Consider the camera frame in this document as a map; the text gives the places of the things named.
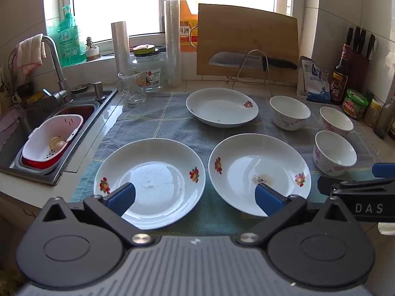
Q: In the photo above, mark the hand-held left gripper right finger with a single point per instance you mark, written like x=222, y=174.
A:
x=268, y=200

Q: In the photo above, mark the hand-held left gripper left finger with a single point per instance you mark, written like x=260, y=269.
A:
x=122, y=199

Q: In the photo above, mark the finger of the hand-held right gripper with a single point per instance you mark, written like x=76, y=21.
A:
x=384, y=169
x=345, y=185

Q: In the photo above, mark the white pink flower bowl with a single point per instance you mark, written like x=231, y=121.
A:
x=290, y=112
x=334, y=154
x=336, y=120

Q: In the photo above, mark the white fruit print plate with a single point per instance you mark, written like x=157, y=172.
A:
x=154, y=166
x=222, y=106
x=247, y=160

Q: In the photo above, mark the person's right hand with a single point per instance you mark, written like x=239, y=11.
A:
x=387, y=228

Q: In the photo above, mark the small yellow lidded jar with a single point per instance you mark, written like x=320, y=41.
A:
x=373, y=112

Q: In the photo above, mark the green lidded sauce jar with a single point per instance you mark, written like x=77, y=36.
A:
x=355, y=104

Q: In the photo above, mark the brown egg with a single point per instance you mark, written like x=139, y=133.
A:
x=61, y=145

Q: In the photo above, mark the grey sink tub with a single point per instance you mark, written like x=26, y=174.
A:
x=92, y=120

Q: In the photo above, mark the grey blue checked towel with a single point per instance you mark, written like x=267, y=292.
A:
x=172, y=126

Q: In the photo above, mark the white colander basket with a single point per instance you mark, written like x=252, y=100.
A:
x=40, y=146

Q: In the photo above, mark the white and red strainer basket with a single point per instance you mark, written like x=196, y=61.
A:
x=77, y=111

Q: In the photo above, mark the dark vinegar bottle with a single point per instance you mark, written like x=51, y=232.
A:
x=339, y=80

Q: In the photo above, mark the dark red knife block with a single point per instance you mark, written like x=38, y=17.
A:
x=359, y=64

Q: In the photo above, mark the white blue salt bag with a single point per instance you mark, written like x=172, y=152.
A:
x=313, y=81

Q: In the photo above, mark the clear drinking glass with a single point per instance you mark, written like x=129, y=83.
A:
x=131, y=91

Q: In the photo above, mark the metal soap dispenser knob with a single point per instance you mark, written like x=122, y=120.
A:
x=98, y=89

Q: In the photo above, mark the stainless steel sink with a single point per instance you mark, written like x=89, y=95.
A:
x=18, y=148

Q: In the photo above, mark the metal drain cover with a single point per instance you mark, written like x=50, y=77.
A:
x=80, y=88

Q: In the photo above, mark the glass jar with green lid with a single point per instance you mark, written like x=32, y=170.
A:
x=151, y=71

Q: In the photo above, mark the purple dish cloth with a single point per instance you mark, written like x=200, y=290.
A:
x=9, y=126

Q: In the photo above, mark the metal faucet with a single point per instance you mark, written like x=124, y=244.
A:
x=57, y=64

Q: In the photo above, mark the small figurine pot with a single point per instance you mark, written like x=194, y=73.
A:
x=92, y=52

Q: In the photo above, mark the short plastic wrap roll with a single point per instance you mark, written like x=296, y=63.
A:
x=120, y=46

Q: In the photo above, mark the tall plastic wrap roll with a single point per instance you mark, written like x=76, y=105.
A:
x=172, y=43

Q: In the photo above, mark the green dish soap bottle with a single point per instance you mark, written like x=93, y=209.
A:
x=69, y=40

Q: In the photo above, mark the wooden cutting board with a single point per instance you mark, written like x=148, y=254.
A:
x=247, y=30

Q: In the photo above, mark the white pink edged cloth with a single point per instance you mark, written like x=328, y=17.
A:
x=29, y=52

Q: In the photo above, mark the orange cooking wine jug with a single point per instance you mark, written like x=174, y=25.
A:
x=186, y=24

